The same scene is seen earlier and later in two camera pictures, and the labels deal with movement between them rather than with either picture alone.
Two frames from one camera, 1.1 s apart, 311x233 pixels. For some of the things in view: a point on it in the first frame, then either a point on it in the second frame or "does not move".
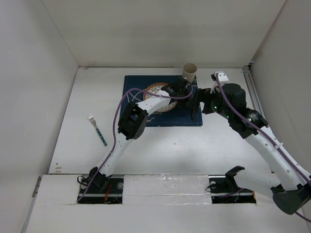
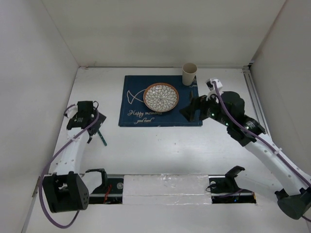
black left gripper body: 184,93 → 98,122
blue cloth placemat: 134,90 does not move
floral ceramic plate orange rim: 153,88 does not move
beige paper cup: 189,71 does not move
